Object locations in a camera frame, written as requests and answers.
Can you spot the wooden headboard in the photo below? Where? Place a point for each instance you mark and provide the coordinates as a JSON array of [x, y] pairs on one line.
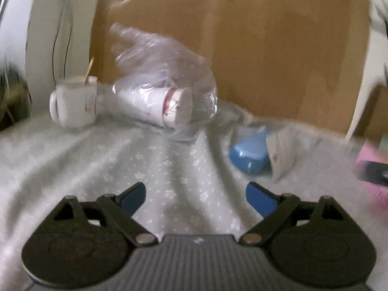
[[257, 45]]

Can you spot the brown cardboard box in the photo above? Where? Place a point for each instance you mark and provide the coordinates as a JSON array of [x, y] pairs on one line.
[[374, 36]]

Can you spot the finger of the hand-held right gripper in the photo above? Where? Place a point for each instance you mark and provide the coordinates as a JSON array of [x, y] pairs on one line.
[[372, 172]]

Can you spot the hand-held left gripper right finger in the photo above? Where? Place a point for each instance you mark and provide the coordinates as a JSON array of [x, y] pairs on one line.
[[260, 198]]

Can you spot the white paper tag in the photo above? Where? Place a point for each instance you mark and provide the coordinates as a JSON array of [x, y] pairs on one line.
[[282, 154]]

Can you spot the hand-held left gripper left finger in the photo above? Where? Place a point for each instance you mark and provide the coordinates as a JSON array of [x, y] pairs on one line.
[[133, 198]]

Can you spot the light pink cloth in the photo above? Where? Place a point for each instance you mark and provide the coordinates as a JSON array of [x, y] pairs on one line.
[[374, 188]]

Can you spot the blue case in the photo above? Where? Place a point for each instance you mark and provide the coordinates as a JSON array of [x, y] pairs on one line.
[[250, 154]]

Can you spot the wooden stick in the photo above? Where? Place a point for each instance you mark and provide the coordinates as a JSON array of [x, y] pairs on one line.
[[88, 71]]

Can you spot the white bottle red label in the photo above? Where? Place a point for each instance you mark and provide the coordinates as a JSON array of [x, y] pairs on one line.
[[160, 103]]

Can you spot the clear plastic bag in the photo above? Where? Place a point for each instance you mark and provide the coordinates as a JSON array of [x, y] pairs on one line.
[[169, 81]]

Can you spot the grey flowered bed sheet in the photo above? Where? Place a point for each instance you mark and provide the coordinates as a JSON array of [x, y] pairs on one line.
[[169, 169]]

